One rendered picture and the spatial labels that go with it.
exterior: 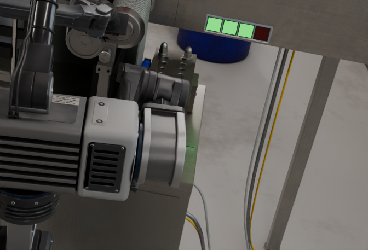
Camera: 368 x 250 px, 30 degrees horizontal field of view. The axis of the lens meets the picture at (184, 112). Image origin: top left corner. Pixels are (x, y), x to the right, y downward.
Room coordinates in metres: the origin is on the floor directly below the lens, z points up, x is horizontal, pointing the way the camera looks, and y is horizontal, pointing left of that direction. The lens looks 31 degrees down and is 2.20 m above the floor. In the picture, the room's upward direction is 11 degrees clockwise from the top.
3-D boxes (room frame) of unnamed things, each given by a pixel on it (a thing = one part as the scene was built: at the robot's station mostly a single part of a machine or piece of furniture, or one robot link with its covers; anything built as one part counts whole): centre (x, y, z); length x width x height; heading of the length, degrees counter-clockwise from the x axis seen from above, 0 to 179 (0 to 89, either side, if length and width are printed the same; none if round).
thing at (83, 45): (2.16, 0.37, 1.17); 0.26 x 0.12 x 0.12; 1
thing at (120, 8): (2.04, 0.25, 1.25); 0.15 x 0.01 x 0.15; 91
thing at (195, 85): (2.22, -0.02, 0.96); 0.10 x 0.03 x 0.11; 1
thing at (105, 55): (1.96, 0.28, 1.18); 0.04 x 0.02 x 0.04; 91
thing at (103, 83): (2.00, 0.28, 1.05); 0.06 x 0.05 x 0.31; 1
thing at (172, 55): (2.20, 0.07, 1.00); 0.40 x 0.16 x 0.06; 1
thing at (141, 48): (2.16, 0.19, 1.11); 0.23 x 0.01 x 0.18; 1
